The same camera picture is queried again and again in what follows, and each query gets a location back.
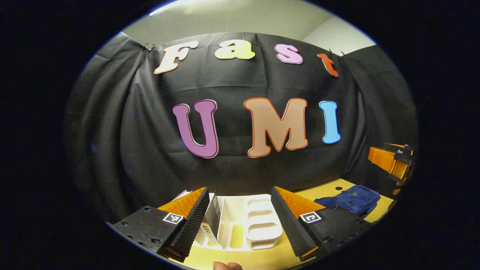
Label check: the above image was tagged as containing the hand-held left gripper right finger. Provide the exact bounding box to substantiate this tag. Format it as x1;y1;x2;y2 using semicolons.
271;186;372;262

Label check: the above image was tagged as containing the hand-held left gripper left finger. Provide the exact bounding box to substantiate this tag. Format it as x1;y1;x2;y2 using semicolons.
111;187;210;263

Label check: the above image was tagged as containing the grey cover book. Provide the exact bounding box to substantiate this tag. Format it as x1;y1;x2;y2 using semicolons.
195;192;223;246

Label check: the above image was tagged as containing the white plastic bookshelf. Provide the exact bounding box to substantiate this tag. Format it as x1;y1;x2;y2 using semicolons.
191;193;284;252

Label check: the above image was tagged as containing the blue schoolbag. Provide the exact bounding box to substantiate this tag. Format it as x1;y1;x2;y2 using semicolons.
314;185;381;218

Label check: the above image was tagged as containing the black backdrop cloth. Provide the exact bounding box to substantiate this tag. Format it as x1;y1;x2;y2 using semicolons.
64;32;419;225

